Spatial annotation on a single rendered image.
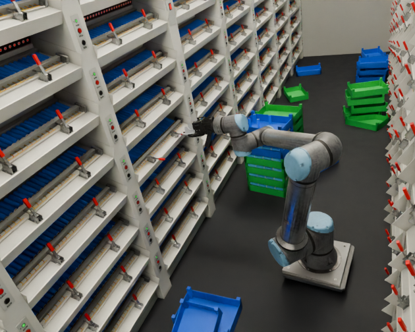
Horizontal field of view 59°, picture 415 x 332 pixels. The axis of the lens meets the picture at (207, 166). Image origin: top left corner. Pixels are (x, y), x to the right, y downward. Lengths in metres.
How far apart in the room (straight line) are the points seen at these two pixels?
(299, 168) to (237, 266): 0.99
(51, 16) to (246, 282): 1.57
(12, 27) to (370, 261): 1.96
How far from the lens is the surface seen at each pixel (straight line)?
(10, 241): 1.35
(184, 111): 2.20
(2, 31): 1.30
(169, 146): 2.02
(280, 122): 2.60
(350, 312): 2.03
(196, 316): 1.95
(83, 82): 1.52
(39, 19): 1.39
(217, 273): 2.22
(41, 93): 1.36
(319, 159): 1.42
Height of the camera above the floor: 1.61
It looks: 31 degrees down
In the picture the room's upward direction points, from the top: 12 degrees counter-clockwise
